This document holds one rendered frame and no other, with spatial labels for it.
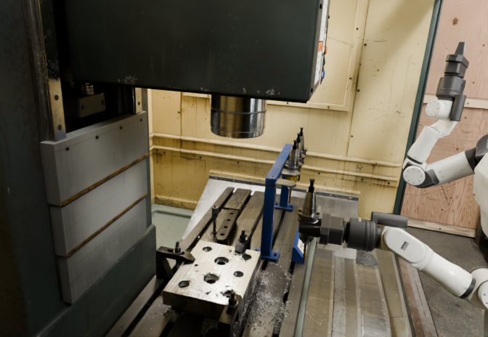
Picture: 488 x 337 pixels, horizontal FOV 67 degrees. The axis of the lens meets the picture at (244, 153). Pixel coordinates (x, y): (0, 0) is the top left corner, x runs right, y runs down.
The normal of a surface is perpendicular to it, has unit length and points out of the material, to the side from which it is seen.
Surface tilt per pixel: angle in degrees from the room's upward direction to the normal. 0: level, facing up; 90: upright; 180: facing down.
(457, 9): 90
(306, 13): 90
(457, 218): 90
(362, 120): 89
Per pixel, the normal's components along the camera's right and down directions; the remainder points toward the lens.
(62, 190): 0.97, 0.12
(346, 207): -0.06, -0.75
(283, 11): -0.26, 0.29
